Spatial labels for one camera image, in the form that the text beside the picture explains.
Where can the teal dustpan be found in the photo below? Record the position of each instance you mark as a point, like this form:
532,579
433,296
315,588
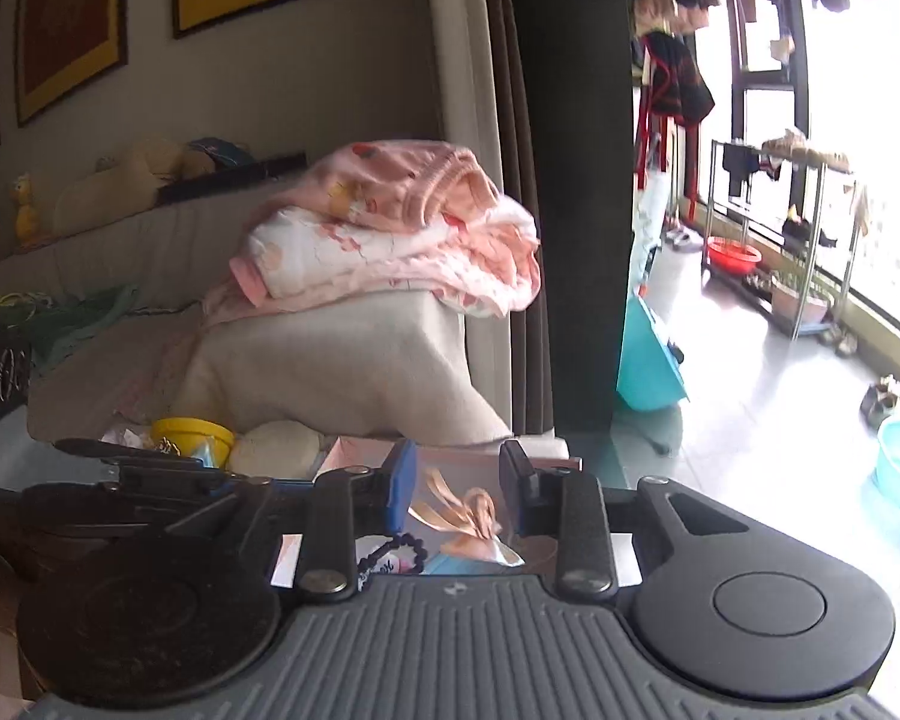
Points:
645,360

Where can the yellow duck plush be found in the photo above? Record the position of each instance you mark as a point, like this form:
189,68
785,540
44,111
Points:
25,214

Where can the green cloth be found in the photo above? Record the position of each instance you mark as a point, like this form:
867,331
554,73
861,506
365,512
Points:
82,322

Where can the light blue hanging pants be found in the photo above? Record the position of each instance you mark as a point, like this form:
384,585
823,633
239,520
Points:
651,217

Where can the dark ledge board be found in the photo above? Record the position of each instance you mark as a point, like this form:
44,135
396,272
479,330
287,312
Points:
232,174

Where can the clear plastic wrapper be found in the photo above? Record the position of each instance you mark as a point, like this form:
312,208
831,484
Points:
127,439

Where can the potted green plant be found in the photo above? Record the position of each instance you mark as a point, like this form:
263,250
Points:
799,300

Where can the blue cloth cap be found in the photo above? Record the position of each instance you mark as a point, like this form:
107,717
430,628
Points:
221,150

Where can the white pink floral blanket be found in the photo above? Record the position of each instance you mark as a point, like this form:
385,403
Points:
390,262

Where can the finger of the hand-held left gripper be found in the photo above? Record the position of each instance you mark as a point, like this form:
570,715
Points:
142,454
105,510

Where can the pink box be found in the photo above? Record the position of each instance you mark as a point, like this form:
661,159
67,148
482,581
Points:
360,454

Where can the brown shoes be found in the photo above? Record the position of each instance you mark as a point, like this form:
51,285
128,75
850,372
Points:
840,341

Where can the red basin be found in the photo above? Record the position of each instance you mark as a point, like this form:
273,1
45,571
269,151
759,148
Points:
733,251

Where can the peach ribbon bow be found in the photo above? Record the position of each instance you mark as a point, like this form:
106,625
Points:
461,514

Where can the yellow bowl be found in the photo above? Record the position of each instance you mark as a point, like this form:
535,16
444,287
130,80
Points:
187,435

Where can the grey shoes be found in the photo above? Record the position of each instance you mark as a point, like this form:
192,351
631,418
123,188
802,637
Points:
881,399

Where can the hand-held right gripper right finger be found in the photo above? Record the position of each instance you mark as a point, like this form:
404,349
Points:
515,491

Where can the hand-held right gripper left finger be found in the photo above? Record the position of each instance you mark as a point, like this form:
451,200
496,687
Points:
399,491

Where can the blue white plastic pouch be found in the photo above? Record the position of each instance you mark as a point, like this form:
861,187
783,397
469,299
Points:
454,566

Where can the pink printed garment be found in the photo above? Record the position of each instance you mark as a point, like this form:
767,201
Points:
390,180

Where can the metal shoe rack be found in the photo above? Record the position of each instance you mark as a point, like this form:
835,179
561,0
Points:
817,240

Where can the beige plush toy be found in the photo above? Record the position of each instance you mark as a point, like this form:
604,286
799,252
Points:
112,187

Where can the black red hanging garment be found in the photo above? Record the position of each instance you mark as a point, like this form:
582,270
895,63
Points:
675,82

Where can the black scrunchie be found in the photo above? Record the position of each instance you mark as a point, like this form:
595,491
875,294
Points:
390,551

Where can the pale slippers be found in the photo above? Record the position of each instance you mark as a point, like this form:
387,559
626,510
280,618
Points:
682,236

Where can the beige brown curtain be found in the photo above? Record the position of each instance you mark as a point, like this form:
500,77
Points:
487,165

